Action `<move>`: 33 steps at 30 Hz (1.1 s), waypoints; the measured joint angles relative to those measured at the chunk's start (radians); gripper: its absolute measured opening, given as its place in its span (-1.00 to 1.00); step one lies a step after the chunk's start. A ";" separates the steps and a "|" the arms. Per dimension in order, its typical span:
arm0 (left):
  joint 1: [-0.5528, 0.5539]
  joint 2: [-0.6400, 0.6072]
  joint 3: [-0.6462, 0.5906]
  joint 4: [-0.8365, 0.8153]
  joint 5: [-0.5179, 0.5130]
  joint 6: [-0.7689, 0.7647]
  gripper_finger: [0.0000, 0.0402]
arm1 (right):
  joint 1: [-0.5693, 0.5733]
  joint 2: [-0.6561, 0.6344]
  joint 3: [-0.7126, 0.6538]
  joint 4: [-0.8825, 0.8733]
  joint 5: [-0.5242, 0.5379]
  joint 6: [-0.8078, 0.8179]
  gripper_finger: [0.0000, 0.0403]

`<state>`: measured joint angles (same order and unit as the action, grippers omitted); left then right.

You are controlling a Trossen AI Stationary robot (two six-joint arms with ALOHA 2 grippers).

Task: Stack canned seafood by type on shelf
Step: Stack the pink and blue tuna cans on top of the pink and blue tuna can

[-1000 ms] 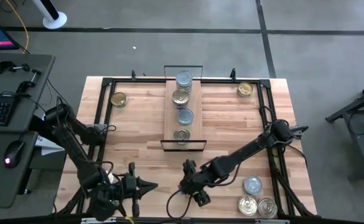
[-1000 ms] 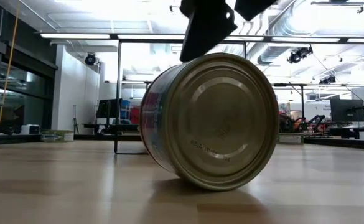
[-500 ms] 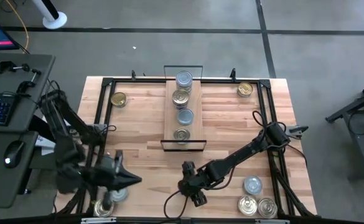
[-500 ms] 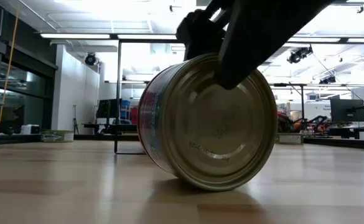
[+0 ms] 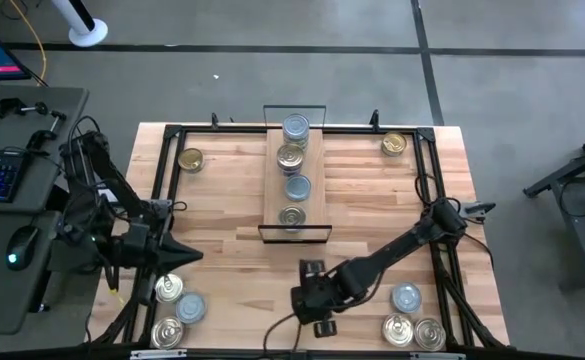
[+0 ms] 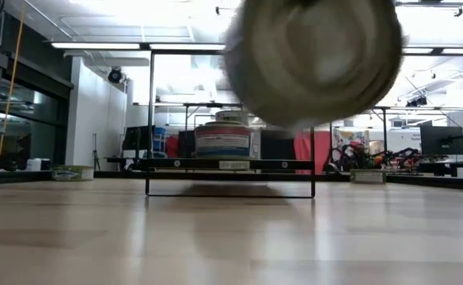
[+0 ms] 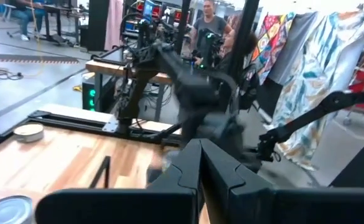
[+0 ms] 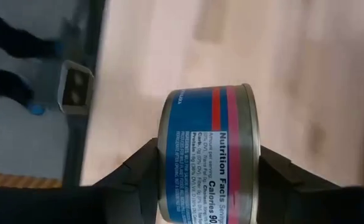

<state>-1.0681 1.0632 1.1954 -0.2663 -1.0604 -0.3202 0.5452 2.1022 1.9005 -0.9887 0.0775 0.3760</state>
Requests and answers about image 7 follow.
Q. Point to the black aluminium table frame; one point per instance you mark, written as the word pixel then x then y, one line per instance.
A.
pixel 76 122

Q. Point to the gold lid seafood can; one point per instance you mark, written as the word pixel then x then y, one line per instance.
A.
pixel 29 132

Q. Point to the silver lid seafood can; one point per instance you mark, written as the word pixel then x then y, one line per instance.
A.
pixel 7 210

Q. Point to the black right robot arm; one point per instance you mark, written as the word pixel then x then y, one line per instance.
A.
pixel 200 93

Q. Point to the white blue patterned cloth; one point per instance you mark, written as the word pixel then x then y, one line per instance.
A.
pixel 331 62

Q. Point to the wooden background table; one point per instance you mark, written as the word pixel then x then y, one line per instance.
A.
pixel 107 68

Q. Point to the colourful patterned cloth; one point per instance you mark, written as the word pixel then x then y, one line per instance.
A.
pixel 270 34

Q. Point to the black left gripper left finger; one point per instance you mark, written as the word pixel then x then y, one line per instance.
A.
pixel 138 205

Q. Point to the black pillar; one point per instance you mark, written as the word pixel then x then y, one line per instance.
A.
pixel 97 25

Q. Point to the black office desk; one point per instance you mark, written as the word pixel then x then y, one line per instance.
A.
pixel 54 18

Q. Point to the pink curtain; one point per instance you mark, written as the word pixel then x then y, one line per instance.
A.
pixel 114 23

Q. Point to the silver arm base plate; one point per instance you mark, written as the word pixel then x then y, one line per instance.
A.
pixel 110 126

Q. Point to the black computer tower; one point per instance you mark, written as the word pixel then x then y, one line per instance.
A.
pixel 102 93

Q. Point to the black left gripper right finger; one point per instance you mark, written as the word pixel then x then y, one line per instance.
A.
pixel 262 205

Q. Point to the wooden shelf with black frame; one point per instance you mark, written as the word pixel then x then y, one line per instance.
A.
pixel 108 171

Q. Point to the blue screen monitor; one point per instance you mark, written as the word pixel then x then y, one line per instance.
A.
pixel 148 9

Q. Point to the black background robot arm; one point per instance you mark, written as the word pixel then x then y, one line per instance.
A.
pixel 208 46

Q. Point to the grey cloth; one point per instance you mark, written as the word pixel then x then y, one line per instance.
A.
pixel 296 43

